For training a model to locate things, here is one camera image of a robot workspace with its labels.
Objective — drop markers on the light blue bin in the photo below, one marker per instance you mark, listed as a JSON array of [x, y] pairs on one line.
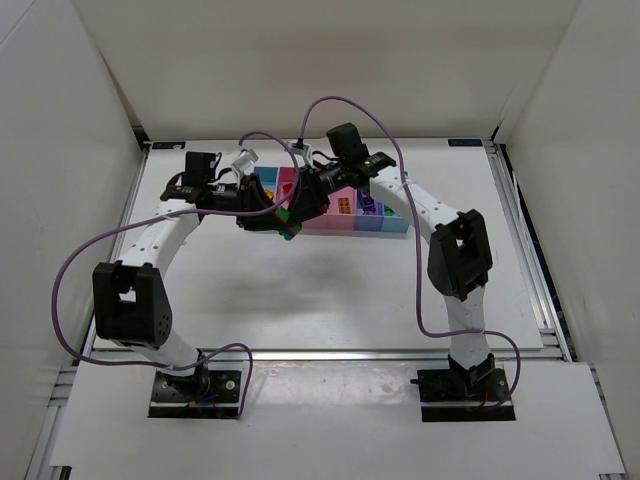
[[394, 224], [268, 177]]

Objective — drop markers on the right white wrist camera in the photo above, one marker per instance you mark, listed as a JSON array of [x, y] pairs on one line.
[[302, 150]]

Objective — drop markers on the right light blue bin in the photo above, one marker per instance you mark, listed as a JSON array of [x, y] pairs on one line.
[[394, 224]]

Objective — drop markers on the striped lego plate stack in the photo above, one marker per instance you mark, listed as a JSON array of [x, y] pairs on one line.
[[286, 227]]

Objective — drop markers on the left light blue bin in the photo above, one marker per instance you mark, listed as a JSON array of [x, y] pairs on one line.
[[268, 177]]

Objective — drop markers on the small pink bin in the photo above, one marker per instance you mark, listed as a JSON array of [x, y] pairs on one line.
[[337, 221]]

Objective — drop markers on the green lego brick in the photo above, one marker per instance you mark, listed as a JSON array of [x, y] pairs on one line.
[[389, 211]]

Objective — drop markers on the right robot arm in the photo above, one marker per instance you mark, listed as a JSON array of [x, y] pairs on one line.
[[459, 256]]

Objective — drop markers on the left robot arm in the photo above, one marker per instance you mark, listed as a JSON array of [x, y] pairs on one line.
[[132, 308]]

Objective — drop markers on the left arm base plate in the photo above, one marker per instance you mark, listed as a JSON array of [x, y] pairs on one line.
[[209, 393]]

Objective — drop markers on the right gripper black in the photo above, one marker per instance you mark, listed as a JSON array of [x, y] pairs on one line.
[[310, 191]]

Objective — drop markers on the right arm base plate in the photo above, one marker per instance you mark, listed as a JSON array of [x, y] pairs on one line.
[[443, 400]]

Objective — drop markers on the orange lego plate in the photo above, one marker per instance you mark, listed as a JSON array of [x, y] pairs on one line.
[[344, 205]]

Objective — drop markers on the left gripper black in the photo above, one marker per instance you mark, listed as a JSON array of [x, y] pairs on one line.
[[248, 201]]

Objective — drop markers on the dark blue bin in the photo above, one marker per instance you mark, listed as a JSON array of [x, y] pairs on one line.
[[364, 222]]

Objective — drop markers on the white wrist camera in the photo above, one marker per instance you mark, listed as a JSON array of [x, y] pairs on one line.
[[302, 150], [244, 163]]

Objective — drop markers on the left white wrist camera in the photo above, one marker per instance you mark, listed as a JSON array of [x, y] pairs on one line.
[[244, 163]]

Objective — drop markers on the small purple lego block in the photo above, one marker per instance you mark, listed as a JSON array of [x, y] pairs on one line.
[[368, 205]]

